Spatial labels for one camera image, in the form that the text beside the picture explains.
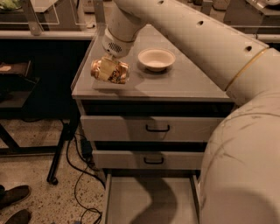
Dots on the crushed orange soda can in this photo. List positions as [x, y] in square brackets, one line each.
[110, 70]

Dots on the dark shoe lower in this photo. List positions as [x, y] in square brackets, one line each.
[20, 217]

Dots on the bottom grey drawer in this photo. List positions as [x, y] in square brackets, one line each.
[154, 199]

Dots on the white paper bowl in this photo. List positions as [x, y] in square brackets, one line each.
[156, 59]

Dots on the black power adapter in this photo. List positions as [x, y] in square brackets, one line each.
[86, 148]

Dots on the grey drawer cabinet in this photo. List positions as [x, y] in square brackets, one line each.
[182, 82]

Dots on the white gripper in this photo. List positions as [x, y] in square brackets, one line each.
[115, 45]

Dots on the middle grey drawer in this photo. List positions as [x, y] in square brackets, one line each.
[149, 155]

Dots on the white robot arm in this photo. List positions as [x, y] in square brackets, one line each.
[239, 181]

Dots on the top grey drawer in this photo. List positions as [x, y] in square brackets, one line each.
[152, 121]

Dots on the grey drawer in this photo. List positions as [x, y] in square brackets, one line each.
[149, 155]
[152, 121]
[154, 199]

